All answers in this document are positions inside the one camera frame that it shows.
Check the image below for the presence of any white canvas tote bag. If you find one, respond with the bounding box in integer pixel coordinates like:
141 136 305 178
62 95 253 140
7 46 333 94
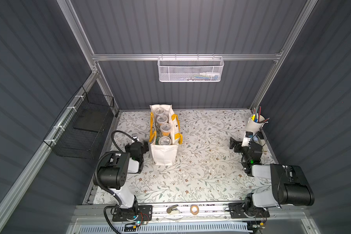
149 104 183 166

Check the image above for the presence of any orange label seed jar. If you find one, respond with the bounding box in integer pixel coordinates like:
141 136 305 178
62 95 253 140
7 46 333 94
156 115 168 125

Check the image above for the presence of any purple label seed jar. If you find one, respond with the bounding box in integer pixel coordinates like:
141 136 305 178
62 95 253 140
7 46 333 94
154 107 165 116

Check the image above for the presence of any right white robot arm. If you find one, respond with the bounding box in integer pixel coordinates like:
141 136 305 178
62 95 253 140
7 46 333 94
228 138 315 218

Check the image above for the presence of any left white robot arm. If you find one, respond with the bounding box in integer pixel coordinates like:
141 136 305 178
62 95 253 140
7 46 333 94
93 141 149 212

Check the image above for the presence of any front seed jar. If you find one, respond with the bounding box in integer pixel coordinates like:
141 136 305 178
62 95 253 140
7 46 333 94
158 136 172 146

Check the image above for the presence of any clear lid seed jar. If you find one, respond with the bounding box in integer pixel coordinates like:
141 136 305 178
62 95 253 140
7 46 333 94
160 123 172 137

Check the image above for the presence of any white pen cup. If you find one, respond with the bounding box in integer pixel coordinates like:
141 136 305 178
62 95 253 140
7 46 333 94
246 106 270 134

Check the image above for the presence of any beige tape dispenser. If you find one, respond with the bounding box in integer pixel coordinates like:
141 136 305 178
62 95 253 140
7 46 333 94
166 205 180 215

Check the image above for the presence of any masking tape roll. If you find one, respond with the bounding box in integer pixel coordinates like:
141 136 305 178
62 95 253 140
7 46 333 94
190 205 199 215

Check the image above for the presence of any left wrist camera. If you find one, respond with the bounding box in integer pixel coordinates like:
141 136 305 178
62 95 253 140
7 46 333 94
132 133 139 142

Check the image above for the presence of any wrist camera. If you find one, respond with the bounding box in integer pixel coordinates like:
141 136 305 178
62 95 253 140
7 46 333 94
241 132 253 147
132 133 139 142

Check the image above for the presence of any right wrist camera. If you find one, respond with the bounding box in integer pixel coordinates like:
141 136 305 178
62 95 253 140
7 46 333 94
241 132 253 147

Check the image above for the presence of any black wire side basket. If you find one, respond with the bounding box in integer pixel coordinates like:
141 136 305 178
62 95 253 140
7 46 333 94
43 88 115 160

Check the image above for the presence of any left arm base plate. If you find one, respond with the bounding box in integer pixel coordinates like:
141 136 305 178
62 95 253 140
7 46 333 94
112 205 153 222

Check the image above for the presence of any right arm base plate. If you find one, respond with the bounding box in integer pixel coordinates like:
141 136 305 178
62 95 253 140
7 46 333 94
226 202 270 219

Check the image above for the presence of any white wire wall basket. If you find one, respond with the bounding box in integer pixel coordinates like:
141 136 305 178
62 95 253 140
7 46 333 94
157 56 224 82

